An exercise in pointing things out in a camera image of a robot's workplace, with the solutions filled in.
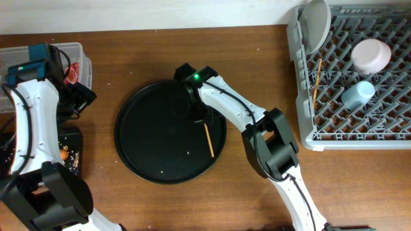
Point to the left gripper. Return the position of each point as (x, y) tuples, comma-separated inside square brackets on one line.
[(85, 96)]

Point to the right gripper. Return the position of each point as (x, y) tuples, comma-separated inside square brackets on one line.
[(192, 115)]

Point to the red snack wrapper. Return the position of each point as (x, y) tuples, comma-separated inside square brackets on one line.
[(72, 77)]

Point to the orange carrot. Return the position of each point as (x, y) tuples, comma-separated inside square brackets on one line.
[(64, 154)]

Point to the rice pile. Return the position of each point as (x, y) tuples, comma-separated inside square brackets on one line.
[(71, 144)]

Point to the wooden chopstick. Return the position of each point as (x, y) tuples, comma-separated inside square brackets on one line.
[(209, 140), (317, 83)]

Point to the white plate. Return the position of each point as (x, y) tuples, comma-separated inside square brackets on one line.
[(315, 21)]

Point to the light blue cup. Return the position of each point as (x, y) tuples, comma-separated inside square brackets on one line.
[(357, 95)]

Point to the white bowl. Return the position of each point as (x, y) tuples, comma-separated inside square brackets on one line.
[(370, 56)]

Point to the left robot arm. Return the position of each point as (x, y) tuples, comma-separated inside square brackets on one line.
[(41, 191)]

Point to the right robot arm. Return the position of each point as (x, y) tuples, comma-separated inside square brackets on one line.
[(269, 143)]

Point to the black waste bin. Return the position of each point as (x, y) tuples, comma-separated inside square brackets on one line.
[(12, 155)]

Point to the grey dishwasher rack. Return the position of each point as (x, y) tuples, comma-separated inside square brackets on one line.
[(381, 124)]

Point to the round black tray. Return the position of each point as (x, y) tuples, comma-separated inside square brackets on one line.
[(155, 139)]

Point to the clear plastic bin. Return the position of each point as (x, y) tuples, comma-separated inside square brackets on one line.
[(69, 52)]

